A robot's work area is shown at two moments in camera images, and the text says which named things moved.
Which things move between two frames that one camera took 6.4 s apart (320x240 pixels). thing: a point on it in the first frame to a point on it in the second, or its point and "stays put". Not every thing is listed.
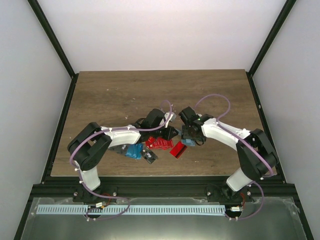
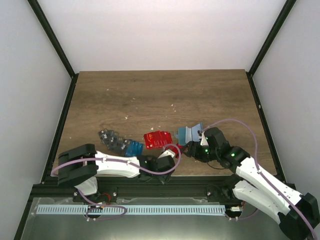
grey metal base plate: (245, 219) stays put
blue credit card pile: (134, 151) stays put
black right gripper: (185, 135) to (194, 147)
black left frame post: (56, 44) stays put
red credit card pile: (154, 143) stays put
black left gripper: (169, 135) to (165, 177)
